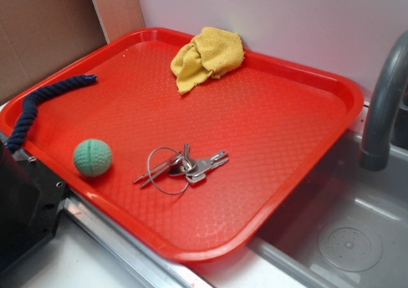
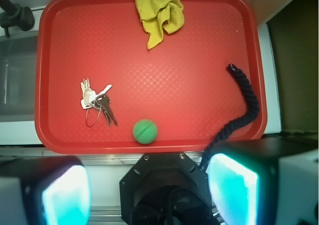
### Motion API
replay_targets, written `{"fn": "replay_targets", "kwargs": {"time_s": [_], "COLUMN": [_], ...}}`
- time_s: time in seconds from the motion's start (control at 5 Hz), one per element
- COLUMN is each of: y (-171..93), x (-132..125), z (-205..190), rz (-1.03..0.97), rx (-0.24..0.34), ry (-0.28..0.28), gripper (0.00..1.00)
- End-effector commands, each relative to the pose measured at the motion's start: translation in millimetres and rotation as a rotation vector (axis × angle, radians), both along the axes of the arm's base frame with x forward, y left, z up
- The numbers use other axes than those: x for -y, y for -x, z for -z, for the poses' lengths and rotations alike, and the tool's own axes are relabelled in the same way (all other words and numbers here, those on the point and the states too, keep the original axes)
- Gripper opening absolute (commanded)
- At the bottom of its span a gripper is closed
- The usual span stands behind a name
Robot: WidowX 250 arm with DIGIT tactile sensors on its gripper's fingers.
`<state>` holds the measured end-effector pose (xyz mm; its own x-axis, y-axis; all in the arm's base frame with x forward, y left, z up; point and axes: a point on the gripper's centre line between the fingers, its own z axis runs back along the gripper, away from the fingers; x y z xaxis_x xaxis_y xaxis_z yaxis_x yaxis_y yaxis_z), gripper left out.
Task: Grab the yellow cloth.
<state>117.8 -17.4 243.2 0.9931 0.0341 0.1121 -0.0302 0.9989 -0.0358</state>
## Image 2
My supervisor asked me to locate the dark navy rope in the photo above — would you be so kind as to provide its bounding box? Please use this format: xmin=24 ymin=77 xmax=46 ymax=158
xmin=199 ymin=63 xmax=260 ymax=172

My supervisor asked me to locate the red plastic tray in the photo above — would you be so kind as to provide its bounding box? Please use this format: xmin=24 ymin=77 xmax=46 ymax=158
xmin=35 ymin=0 xmax=267 ymax=154

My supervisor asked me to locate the steel sink basin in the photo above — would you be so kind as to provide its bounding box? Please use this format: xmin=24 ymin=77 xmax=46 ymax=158
xmin=0 ymin=35 xmax=38 ymax=122

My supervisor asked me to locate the yellow cloth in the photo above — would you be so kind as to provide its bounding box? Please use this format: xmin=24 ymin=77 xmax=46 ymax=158
xmin=135 ymin=0 xmax=185 ymax=50

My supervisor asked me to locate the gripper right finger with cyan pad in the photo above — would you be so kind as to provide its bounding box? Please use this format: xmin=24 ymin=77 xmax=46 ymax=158
xmin=207 ymin=137 xmax=319 ymax=225

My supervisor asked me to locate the green rubber ball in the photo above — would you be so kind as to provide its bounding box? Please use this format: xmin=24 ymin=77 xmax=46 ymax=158
xmin=133 ymin=119 xmax=158 ymax=145

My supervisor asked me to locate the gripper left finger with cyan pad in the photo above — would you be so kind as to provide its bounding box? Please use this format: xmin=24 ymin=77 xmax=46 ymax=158
xmin=0 ymin=156 xmax=92 ymax=225

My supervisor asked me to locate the black faucet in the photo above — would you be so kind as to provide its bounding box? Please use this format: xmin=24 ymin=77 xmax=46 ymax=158
xmin=0 ymin=0 xmax=35 ymax=38

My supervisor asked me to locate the bunch of keys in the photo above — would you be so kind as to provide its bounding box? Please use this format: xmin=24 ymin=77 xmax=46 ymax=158
xmin=80 ymin=78 xmax=118 ymax=127

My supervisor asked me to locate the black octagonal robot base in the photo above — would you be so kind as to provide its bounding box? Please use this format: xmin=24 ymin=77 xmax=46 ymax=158
xmin=119 ymin=152 xmax=221 ymax=225

